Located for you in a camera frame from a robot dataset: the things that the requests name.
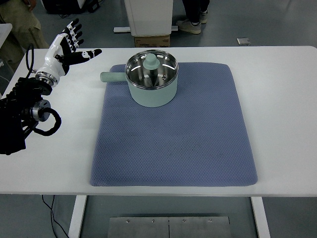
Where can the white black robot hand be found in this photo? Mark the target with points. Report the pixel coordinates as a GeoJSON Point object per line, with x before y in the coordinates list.
{"type": "Point", "coordinates": [62, 53]}

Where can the green pot with handle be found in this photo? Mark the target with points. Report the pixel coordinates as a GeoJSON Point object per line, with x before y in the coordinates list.
{"type": "Point", "coordinates": [146, 98]}

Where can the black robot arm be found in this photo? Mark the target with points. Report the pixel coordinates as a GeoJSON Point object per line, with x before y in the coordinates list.
{"type": "Point", "coordinates": [21, 111]}

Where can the person in beige trousers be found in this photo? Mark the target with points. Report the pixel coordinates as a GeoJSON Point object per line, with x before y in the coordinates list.
{"type": "Point", "coordinates": [26, 30]}

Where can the black equipment case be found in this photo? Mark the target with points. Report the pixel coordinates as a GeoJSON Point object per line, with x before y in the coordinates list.
{"type": "Point", "coordinates": [70, 6]}

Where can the white side table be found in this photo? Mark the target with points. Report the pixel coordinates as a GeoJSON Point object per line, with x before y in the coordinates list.
{"type": "Point", "coordinates": [5, 29]}

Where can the white cabinet on floor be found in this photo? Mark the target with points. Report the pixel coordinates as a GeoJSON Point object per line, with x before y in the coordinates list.
{"type": "Point", "coordinates": [148, 18]}

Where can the glass lid green knob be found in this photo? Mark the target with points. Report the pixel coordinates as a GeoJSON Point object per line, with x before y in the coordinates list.
{"type": "Point", "coordinates": [151, 69]}

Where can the cardboard box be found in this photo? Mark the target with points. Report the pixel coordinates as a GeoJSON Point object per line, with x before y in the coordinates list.
{"type": "Point", "coordinates": [152, 41]}

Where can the person in dark trousers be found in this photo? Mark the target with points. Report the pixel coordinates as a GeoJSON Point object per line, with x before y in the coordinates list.
{"type": "Point", "coordinates": [196, 14]}

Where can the left white table leg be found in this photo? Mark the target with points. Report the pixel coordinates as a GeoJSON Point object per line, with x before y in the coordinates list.
{"type": "Point", "coordinates": [77, 216]}

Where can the white table leg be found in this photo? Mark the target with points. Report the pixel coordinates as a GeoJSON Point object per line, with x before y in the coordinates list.
{"type": "Point", "coordinates": [260, 217]}
{"type": "Point", "coordinates": [77, 216]}

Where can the blue quilted mat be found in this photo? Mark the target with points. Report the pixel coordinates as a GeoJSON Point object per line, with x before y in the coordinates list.
{"type": "Point", "coordinates": [198, 139]}

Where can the grey floor tile plate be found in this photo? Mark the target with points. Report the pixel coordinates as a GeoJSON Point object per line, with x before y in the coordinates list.
{"type": "Point", "coordinates": [243, 41]}

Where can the right white table leg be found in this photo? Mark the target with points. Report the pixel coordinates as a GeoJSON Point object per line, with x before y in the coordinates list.
{"type": "Point", "coordinates": [260, 217]}

